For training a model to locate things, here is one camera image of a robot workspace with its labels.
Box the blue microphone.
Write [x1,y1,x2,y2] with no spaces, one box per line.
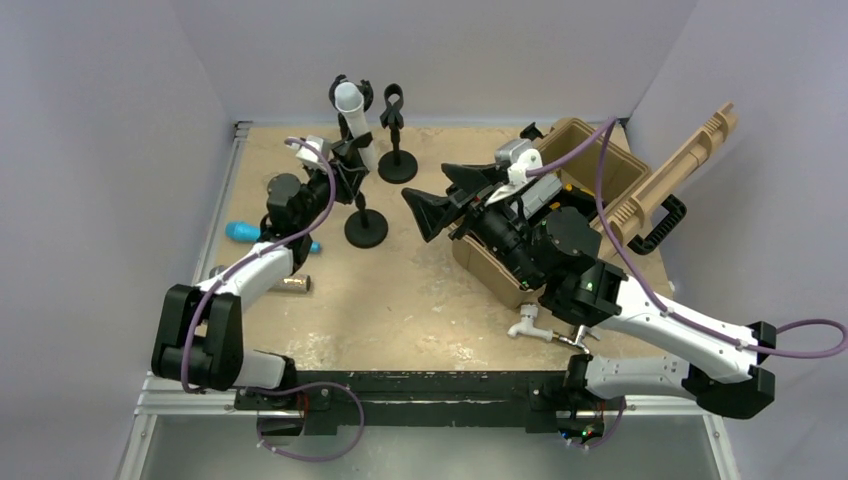
[225,222,322,259]

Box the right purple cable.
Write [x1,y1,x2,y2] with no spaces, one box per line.
[526,117,848,360]

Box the white plastic faucet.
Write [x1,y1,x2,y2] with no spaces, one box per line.
[507,303,554,342]

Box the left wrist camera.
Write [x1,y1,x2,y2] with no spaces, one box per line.
[286,135,331,171]

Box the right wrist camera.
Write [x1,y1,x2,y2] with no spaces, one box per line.
[486,138,543,205]

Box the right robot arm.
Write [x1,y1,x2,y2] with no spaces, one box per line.
[401,164,776,419]

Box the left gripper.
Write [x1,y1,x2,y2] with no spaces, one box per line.
[296,159,366,232]

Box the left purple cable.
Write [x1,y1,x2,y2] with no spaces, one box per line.
[180,137,338,395]

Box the white microphone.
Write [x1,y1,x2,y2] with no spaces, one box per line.
[334,81,378,172]

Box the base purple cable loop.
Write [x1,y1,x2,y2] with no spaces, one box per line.
[255,381,366,464]

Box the tan plastic case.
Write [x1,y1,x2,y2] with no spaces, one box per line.
[450,101,739,311]

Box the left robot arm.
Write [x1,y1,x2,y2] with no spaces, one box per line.
[151,133,373,409]

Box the black shockmount mic stand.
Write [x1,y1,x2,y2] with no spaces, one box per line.
[328,74,374,140]

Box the chrome metal fitting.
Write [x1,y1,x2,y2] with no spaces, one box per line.
[553,325,601,355]

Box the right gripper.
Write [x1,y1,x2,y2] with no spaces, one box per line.
[403,163,544,290]

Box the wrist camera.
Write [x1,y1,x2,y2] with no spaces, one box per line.
[286,135,331,171]
[486,138,543,205]

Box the black clip mic stand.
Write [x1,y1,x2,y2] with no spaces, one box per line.
[378,83,418,184]

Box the glitter rhinestone microphone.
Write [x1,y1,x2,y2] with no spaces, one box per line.
[207,265,313,294]

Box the grey device in case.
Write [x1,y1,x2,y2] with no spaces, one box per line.
[521,174,563,218]

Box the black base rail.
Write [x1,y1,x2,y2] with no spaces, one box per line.
[234,370,615,435]

